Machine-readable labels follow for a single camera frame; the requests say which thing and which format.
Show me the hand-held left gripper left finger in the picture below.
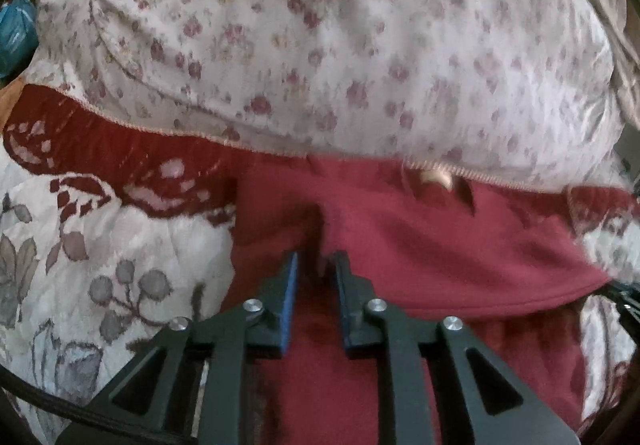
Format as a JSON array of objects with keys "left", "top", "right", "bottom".
[{"left": 55, "top": 251, "right": 301, "bottom": 445}]

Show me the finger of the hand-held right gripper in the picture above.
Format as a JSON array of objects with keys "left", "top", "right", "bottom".
[{"left": 596, "top": 278, "right": 640, "bottom": 341}]

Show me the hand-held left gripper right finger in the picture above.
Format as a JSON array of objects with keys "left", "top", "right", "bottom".
[{"left": 327, "top": 250, "right": 581, "bottom": 445}]

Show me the dark red small garment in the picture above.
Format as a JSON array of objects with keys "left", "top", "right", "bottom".
[{"left": 220, "top": 158, "right": 615, "bottom": 445}]

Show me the red and white floral blanket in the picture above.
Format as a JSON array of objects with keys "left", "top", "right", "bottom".
[{"left": 0, "top": 82, "right": 640, "bottom": 445}]

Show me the beige cloth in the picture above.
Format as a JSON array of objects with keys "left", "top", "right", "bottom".
[{"left": 530, "top": 0, "right": 640, "bottom": 138}]

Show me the floral white pillow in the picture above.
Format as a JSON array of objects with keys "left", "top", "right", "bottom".
[{"left": 25, "top": 0, "right": 626, "bottom": 191}]

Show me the blue plastic bag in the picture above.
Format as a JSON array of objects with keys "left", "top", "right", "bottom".
[{"left": 0, "top": 0, "right": 39, "bottom": 79}]

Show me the black cable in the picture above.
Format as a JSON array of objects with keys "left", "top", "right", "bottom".
[{"left": 0, "top": 365, "right": 196, "bottom": 445}]

